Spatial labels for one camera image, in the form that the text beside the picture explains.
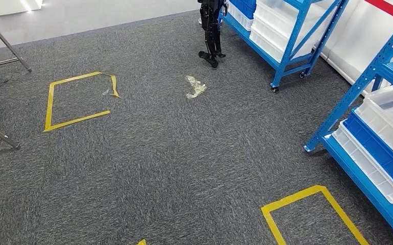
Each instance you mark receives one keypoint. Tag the blue metal shelf rack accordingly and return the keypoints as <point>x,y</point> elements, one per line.
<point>284,64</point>
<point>352,94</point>

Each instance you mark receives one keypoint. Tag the clear plastic scrap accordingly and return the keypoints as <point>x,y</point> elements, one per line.
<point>196,88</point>

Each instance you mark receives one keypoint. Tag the white plastic crate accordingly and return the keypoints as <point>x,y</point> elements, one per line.
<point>238,18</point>
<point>386,121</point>
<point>271,30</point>
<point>362,162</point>

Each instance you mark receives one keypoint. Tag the blue plastic crate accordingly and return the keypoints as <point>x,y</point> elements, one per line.
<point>244,6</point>
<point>379,155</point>

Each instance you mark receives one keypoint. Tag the yellow floor tape square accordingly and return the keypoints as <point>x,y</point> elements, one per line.
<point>142,242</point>

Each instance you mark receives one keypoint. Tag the white car body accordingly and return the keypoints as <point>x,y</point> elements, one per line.
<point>358,40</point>

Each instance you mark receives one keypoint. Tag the steel tube leg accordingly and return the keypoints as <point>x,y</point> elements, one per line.
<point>7,44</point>

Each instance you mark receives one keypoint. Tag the white display platform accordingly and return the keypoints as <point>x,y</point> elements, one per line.
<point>3,6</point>

